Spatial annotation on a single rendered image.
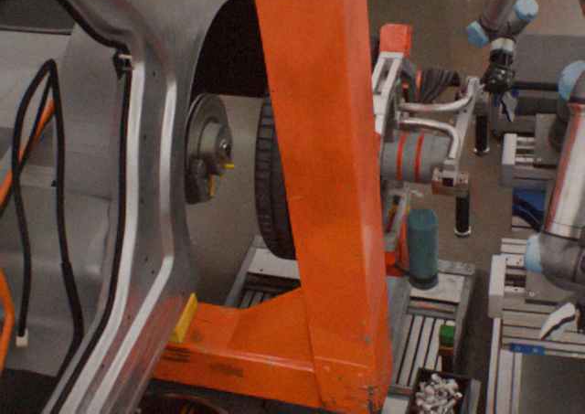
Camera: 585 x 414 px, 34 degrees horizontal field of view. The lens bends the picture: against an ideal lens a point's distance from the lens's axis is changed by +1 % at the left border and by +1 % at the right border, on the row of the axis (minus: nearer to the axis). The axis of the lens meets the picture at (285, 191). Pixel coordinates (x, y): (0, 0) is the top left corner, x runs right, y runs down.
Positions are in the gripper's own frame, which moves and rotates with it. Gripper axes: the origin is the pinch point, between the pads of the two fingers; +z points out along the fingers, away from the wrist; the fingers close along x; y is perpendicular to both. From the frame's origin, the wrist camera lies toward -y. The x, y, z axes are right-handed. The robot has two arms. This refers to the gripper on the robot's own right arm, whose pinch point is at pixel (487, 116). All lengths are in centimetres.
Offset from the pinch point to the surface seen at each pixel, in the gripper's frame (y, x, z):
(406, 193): -14.5, -15.3, 25.8
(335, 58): 98, -62, 55
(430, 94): 20.9, -23.8, 11.2
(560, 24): -121, 67, -129
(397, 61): 27.6, -36.5, 9.0
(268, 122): 24, -65, 36
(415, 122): 25.3, -27.3, 23.4
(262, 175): 18, -62, 48
